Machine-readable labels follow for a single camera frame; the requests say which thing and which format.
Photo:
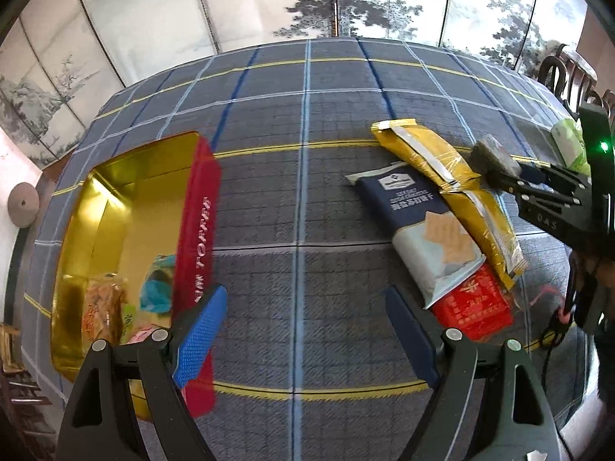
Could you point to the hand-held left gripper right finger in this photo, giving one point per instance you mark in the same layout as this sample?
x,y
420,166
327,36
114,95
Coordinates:
x,y
411,336

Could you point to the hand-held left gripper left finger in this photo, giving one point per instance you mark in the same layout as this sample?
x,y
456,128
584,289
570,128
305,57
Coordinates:
x,y
199,341

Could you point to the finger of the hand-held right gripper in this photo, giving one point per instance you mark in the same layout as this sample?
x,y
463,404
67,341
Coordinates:
x,y
533,192
552,175

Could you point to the grey-green snack packet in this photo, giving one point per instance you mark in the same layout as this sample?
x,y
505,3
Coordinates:
x,y
492,158

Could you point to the yellow snack packet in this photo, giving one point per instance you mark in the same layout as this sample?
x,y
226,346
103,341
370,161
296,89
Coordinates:
x,y
490,225
418,149

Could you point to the round brown cake packet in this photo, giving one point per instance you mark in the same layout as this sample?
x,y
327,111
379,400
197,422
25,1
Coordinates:
x,y
144,334

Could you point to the teal candy wrapper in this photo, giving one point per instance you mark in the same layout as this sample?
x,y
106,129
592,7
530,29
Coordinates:
x,y
156,293

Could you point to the red snack packet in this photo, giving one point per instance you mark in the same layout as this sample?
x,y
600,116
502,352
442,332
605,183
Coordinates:
x,y
475,307

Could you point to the small green snack packet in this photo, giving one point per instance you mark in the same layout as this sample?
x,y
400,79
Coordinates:
x,y
130,319

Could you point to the clear packet of fried snack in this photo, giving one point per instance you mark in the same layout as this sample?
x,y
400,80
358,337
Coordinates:
x,y
101,307

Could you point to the navy cracker packet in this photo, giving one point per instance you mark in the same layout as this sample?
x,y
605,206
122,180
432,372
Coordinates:
x,y
399,197

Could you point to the red and gold tin box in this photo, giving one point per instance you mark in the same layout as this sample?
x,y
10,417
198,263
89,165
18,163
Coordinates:
x,y
96,192

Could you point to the green tissue pack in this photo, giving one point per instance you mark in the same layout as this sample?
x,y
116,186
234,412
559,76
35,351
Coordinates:
x,y
567,139

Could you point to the dark wooden chair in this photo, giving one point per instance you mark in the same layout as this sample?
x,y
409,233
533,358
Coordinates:
x,y
562,72
600,101

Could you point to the person's dark clothing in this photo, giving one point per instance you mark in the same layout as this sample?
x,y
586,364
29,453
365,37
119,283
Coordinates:
x,y
606,360

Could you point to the wooden furniture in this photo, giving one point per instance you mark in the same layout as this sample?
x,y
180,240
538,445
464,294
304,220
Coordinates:
x,y
24,384

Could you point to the plaid grey tablecloth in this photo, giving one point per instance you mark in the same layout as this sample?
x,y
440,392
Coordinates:
x,y
298,153

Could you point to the round grey disc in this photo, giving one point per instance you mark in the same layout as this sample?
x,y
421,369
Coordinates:
x,y
23,204

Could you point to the painted folding screen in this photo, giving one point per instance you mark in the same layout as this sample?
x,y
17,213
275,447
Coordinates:
x,y
144,9

